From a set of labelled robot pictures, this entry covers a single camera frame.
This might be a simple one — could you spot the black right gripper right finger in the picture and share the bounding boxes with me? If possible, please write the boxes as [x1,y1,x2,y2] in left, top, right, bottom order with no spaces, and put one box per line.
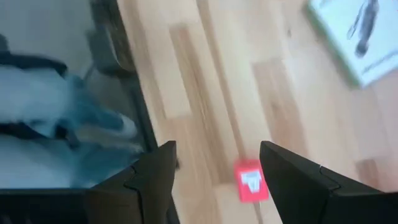
[259,140,398,224]

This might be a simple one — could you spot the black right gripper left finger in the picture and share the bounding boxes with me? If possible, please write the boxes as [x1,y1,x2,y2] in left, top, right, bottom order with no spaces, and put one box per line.
[86,140,181,224]

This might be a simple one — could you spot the white product box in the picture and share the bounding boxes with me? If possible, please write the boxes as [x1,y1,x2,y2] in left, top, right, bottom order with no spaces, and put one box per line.
[306,0,398,88]

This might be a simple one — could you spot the person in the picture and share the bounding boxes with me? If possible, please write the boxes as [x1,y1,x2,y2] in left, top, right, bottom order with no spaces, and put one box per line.
[0,34,144,190]

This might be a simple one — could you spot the black aluminium table frame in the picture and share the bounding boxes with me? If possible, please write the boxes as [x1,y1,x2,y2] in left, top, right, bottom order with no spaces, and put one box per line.
[88,0,159,153]

